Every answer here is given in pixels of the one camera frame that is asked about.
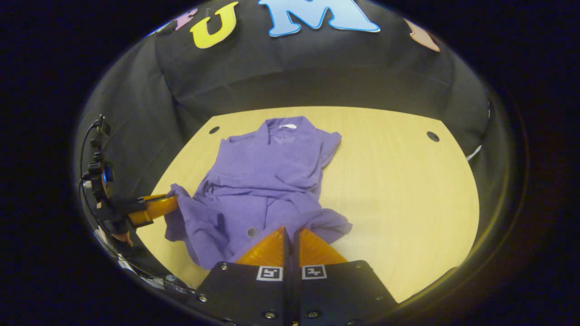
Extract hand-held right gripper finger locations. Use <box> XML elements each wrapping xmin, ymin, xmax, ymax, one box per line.
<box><xmin>188</xmin><ymin>226</ymin><xmax>290</xmax><ymax>326</ymax></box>
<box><xmin>292</xmin><ymin>227</ymin><xmax>399</xmax><ymax>326</ymax></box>

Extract purple collared shirt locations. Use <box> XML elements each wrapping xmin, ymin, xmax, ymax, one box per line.
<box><xmin>164</xmin><ymin>116</ymin><xmax>353</xmax><ymax>270</ymax></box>

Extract black cable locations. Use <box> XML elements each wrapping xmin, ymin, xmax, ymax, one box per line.
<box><xmin>78</xmin><ymin>115</ymin><xmax>195</xmax><ymax>294</ymax></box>

